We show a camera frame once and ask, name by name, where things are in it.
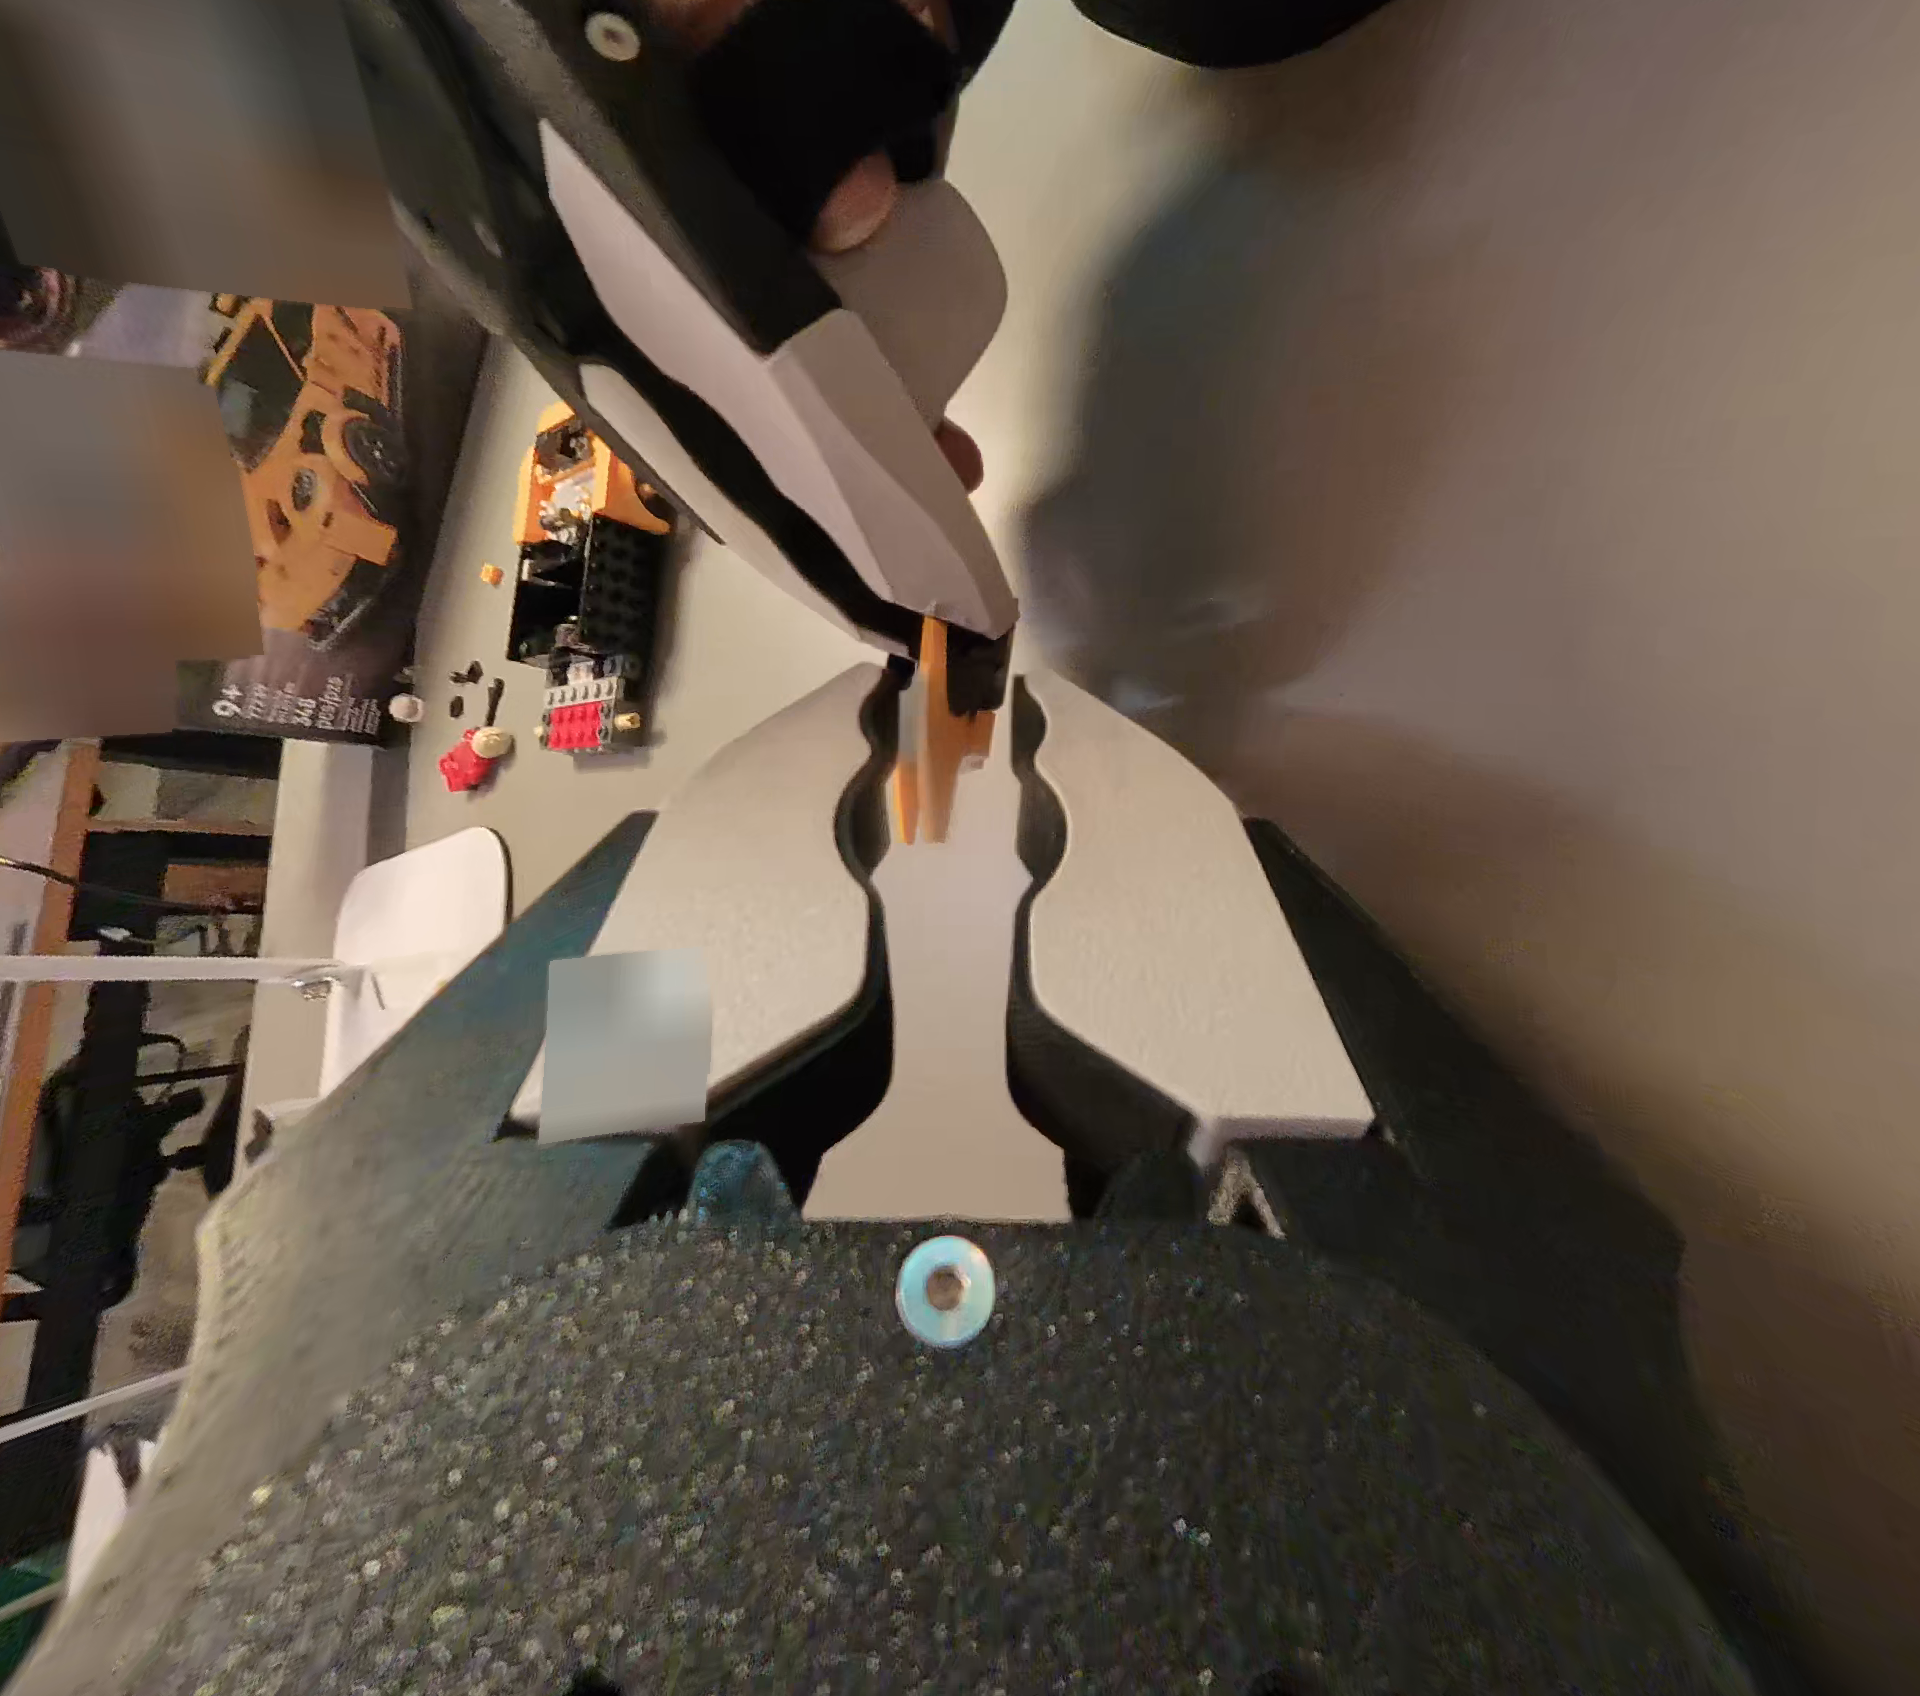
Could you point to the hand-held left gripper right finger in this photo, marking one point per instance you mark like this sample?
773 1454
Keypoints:
1187 960

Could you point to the white rod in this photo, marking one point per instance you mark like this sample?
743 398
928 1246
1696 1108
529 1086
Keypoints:
150 973

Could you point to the orange and black lego subassembly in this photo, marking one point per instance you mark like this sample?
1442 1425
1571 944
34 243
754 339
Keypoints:
939 749

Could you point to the wooden shelf frame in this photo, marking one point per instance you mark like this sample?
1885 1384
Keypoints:
66 857

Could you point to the lego set box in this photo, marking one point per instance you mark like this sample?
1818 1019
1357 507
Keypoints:
323 480

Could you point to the black and orange lego chassis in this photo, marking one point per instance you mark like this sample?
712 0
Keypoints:
603 586

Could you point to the white tray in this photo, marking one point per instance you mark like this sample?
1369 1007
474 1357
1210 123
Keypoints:
412 931

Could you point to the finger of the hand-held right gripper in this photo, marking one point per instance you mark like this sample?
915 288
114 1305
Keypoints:
884 466
719 451

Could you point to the red and tan lego piece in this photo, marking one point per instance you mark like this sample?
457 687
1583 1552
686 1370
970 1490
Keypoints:
468 757

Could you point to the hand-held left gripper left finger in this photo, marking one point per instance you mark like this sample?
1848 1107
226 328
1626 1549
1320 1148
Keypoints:
751 916

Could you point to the black office chair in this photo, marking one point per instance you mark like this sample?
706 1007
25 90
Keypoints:
127 1125

